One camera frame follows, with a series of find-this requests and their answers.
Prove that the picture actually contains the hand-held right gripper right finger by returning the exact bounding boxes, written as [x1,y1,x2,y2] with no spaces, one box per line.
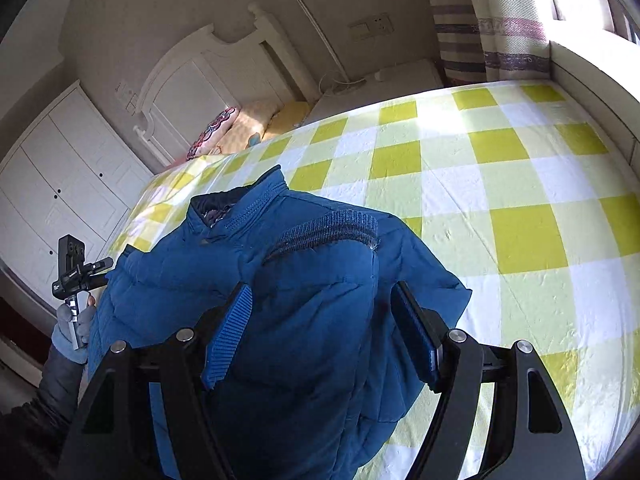
[390,281,587,480]

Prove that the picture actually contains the blue quilted jacket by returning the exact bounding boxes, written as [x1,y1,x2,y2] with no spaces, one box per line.
[87,165,473,480]

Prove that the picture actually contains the printed curtain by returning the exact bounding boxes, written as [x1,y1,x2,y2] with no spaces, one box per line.
[415,0,556,87]

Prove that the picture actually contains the wall switch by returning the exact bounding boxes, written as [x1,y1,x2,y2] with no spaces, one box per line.
[115,82,139,112]

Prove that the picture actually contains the white bed headboard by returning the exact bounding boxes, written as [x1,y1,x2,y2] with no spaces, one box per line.
[132,2,321,171]

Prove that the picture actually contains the white wardrobe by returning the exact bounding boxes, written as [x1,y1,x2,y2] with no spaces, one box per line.
[0,80,156,311]

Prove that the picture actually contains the person's left hand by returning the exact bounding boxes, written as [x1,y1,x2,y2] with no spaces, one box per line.
[51,292,99,366]

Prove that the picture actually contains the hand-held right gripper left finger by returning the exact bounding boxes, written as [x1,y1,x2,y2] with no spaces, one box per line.
[60,282,253,480]

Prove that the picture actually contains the beige pillow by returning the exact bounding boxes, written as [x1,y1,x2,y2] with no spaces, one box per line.
[220,99,311,157]

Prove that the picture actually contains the white nightstand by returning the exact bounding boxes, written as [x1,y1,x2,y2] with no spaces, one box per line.
[300,58,446,127]

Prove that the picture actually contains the wall socket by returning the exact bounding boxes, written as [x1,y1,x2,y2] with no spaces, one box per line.
[348,14,394,42]

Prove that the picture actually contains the window sill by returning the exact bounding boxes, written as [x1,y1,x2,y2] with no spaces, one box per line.
[547,35,640,173]

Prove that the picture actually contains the white pole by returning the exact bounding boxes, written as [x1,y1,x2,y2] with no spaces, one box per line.
[295,0,352,84]

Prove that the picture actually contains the yellow white checked blanket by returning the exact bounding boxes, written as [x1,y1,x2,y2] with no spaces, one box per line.
[107,80,640,480]

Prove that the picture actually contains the floral patterned pillow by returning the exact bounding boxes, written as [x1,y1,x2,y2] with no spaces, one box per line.
[186,106,242,162]

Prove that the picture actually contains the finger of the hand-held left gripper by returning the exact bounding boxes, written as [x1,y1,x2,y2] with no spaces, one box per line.
[84,257,115,287]

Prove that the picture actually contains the white cable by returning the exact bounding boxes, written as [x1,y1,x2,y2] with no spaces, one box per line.
[319,71,382,95]

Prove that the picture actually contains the person's left forearm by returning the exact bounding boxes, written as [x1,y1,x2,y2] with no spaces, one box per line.
[0,344,90,480]

